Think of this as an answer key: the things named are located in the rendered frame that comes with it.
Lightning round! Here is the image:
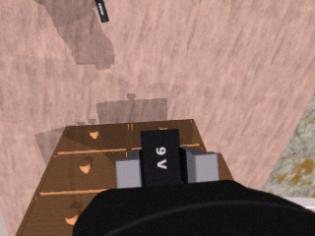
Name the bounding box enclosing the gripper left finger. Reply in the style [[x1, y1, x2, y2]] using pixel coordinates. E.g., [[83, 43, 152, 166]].
[[115, 149, 145, 189]]

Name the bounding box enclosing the small brown wooden chest of drawers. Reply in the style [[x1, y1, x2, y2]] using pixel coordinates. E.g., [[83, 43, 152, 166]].
[[15, 119, 207, 236]]

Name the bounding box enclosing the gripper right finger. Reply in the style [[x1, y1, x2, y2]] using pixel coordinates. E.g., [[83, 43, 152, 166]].
[[179, 146, 220, 183]]

